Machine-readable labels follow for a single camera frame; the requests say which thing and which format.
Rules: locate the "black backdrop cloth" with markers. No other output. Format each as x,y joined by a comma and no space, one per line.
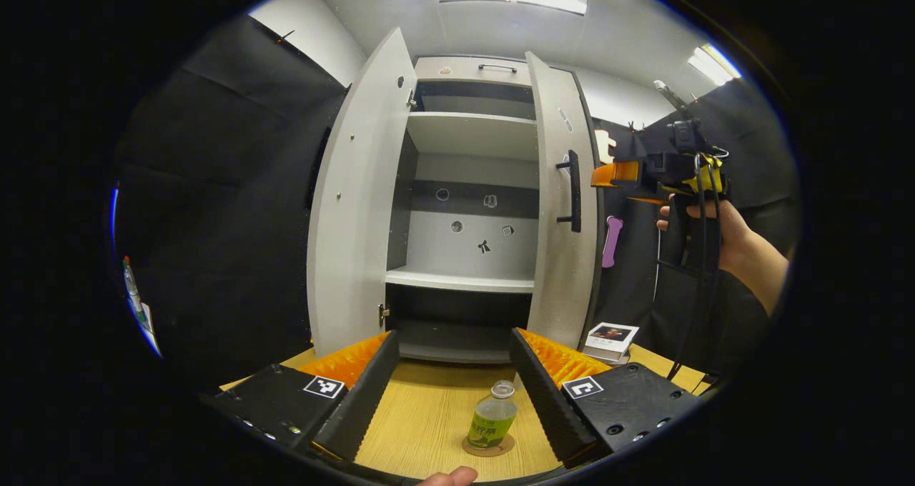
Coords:
229,221

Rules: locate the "grey cabinet with shelves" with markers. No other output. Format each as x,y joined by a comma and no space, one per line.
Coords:
472,136

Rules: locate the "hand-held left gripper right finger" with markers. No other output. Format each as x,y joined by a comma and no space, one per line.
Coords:
547,400

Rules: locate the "grey cabinet door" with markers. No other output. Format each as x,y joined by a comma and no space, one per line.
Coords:
557,271
357,207

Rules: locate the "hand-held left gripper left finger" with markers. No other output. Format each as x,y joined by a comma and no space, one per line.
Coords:
361,400

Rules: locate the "small ceiling light panel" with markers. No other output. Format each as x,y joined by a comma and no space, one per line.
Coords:
713,64

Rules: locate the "clear bottle with green label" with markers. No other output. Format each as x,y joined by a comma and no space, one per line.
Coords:
492,422

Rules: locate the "round cork coaster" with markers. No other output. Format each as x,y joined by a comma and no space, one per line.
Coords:
500,449

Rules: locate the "white cover book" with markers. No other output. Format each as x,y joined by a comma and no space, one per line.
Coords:
611,336

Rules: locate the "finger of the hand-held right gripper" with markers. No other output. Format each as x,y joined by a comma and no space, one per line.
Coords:
616,174

